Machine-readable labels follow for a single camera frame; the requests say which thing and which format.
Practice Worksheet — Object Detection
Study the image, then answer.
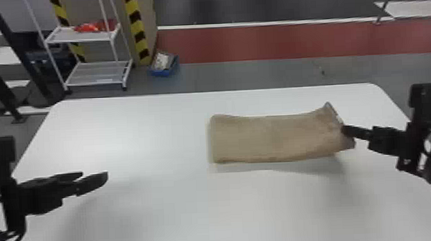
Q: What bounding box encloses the white wire rack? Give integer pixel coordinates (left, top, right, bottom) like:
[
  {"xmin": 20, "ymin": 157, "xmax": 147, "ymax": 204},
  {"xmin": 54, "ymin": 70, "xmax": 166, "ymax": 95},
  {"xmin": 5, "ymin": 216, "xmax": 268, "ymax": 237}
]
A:
[{"xmin": 22, "ymin": 0, "xmax": 136, "ymax": 96}]

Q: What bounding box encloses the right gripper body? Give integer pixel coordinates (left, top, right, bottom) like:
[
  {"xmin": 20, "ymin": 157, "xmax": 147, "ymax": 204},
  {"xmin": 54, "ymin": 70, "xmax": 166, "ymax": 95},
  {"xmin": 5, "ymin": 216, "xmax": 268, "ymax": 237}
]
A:
[{"xmin": 366, "ymin": 124, "xmax": 412, "ymax": 158}]

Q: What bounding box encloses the yellow black striped post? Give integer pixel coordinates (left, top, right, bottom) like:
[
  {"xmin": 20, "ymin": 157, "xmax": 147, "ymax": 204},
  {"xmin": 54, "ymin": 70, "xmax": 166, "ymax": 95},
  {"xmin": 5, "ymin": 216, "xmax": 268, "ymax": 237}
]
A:
[
  {"xmin": 123, "ymin": 0, "xmax": 153, "ymax": 67},
  {"xmin": 48, "ymin": 0, "xmax": 87, "ymax": 65}
]

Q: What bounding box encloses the red snack packet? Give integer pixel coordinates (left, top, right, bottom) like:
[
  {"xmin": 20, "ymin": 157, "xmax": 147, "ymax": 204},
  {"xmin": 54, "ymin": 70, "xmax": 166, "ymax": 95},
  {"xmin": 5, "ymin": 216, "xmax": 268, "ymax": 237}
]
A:
[{"xmin": 73, "ymin": 22, "xmax": 102, "ymax": 34}]

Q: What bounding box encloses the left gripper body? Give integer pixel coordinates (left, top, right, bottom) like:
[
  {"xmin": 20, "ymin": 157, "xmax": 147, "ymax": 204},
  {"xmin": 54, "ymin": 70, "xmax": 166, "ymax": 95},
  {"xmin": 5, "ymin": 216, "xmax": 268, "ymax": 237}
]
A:
[{"xmin": 12, "ymin": 174, "xmax": 80, "ymax": 217}]

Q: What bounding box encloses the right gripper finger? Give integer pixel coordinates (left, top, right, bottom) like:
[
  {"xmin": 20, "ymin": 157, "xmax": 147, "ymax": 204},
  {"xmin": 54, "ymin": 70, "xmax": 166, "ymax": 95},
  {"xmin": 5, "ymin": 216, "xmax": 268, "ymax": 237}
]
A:
[{"xmin": 341, "ymin": 123, "xmax": 374, "ymax": 143}]

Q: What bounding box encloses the blue basket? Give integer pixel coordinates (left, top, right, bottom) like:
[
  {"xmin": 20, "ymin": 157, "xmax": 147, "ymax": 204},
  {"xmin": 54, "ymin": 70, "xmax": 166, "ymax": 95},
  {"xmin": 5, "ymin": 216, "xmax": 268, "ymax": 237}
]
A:
[{"xmin": 147, "ymin": 51, "xmax": 181, "ymax": 79}]

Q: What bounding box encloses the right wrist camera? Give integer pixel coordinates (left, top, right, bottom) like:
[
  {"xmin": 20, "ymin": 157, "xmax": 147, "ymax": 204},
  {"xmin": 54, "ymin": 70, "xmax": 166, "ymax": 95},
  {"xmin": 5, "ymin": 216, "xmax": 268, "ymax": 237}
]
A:
[{"xmin": 394, "ymin": 83, "xmax": 431, "ymax": 175}]

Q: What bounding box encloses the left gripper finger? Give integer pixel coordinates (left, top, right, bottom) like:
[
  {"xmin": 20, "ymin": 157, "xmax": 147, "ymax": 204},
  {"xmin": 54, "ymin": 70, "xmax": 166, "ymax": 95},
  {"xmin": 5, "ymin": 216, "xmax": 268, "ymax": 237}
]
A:
[
  {"xmin": 52, "ymin": 171, "xmax": 85, "ymax": 184},
  {"xmin": 74, "ymin": 170, "xmax": 110, "ymax": 197}
]

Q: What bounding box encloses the beige towel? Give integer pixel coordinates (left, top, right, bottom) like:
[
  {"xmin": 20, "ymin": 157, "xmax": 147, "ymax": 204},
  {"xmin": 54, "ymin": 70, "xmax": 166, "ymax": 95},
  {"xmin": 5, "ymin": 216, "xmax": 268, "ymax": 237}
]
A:
[{"xmin": 205, "ymin": 100, "xmax": 357, "ymax": 166}]

